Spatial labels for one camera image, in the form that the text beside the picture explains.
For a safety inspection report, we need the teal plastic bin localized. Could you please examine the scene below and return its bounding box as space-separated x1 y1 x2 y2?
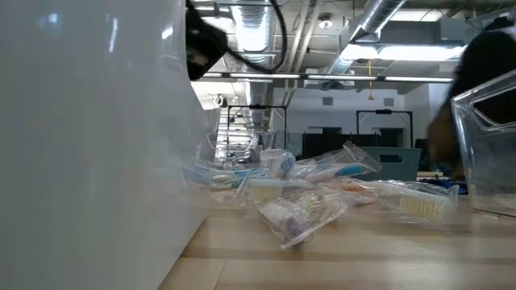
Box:
354 147 423 182

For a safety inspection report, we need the black station frame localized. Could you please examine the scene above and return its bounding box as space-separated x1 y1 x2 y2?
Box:
356 108 414 149

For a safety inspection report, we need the yellow hanging cord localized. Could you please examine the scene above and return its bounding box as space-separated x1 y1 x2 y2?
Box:
366 59 375 102

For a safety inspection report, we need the wide silver ventilation duct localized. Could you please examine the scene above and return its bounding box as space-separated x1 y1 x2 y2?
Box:
229 0 280 130

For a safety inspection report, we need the white plastic bin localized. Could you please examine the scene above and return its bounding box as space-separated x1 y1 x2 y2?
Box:
0 0 222 290

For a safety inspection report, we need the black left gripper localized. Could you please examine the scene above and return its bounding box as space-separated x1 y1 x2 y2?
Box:
185 0 231 81

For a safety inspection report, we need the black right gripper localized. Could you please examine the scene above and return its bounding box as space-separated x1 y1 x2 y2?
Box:
426 99 464 181

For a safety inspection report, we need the long ceiling light bar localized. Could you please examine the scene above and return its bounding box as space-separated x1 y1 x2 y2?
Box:
201 71 455 84

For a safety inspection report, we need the slim silver ventilation duct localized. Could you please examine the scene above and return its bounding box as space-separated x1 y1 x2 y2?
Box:
322 0 408 77

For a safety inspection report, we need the wide clear plastic bin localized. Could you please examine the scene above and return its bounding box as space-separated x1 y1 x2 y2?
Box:
450 68 516 219

